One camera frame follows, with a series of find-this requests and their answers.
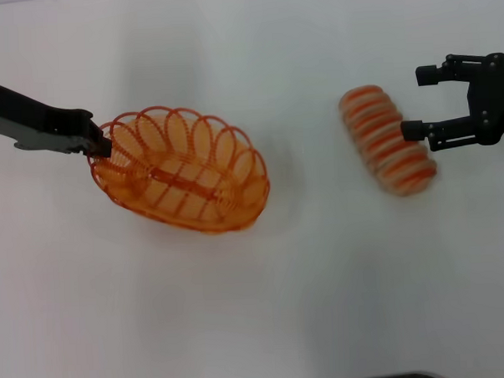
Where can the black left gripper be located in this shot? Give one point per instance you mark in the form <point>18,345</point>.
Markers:
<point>35,119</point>

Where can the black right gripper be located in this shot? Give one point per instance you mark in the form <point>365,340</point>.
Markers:
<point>495,103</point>

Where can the orange striped bread loaf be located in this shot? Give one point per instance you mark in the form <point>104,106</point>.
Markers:
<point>383,137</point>

